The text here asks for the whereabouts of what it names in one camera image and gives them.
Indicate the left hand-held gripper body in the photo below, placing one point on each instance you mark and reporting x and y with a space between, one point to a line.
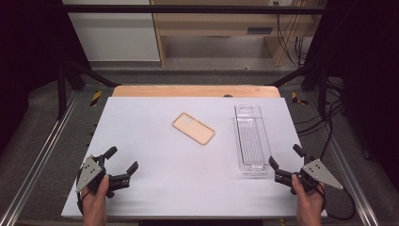
89 172

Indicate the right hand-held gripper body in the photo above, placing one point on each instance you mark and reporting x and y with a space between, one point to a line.
316 172

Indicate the clear plastic tray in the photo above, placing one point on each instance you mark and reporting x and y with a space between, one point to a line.
251 141

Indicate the beige phone case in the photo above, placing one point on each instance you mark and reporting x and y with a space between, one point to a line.
194 128

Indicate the person's left hand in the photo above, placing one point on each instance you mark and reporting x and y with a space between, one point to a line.
95 197

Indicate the person's right hand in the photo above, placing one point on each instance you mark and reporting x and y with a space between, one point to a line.
306 197

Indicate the yellow black tape marker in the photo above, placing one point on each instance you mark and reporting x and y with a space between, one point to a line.
295 98
96 98

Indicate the light wooden board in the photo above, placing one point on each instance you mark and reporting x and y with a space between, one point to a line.
188 91

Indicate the black curtain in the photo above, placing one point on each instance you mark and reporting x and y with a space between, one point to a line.
28 62
370 78

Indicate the white cabinet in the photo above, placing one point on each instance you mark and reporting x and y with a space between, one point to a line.
113 34

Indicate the beige wooden desk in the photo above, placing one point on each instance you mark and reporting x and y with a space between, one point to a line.
219 19

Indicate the aluminium frame rail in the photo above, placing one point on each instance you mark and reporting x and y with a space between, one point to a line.
342 157
40 157

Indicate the black diagonal frame strut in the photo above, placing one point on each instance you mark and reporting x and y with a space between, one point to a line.
301 73
91 75

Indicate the black horizontal frame bar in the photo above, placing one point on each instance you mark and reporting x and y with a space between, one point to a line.
188 9

